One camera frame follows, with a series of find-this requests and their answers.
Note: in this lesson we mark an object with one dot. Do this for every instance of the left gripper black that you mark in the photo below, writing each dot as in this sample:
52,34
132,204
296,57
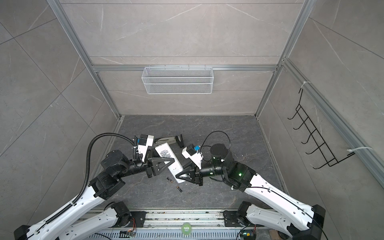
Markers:
150,162

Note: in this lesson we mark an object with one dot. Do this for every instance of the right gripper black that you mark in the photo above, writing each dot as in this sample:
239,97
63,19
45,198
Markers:
196,175

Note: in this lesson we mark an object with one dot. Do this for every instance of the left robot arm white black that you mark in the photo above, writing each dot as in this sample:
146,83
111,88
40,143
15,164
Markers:
64,225

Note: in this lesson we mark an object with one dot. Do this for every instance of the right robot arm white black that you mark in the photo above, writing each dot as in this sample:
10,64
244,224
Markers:
290,217

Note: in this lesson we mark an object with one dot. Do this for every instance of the grey black stapler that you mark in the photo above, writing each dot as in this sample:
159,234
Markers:
171,140

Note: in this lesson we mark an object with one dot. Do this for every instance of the green round sticker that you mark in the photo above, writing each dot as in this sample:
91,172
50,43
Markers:
186,229

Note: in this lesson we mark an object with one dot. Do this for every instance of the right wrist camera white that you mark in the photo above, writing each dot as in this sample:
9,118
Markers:
193,153

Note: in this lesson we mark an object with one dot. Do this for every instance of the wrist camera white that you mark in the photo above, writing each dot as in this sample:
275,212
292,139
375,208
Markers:
193,153
142,144

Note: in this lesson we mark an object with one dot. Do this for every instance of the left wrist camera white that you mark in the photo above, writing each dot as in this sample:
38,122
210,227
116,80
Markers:
142,144

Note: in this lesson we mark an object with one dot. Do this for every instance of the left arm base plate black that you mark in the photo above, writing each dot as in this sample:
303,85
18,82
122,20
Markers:
136,218

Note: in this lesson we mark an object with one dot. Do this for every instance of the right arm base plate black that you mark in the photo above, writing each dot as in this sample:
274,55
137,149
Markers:
231,219

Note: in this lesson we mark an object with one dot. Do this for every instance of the white wire mesh basket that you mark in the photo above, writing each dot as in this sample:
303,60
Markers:
178,80

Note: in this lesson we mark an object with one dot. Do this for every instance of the black wire hook rack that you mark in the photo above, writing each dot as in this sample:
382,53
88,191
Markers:
315,135

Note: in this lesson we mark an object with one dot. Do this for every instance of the white cable tie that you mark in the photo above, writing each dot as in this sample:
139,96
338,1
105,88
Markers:
359,148

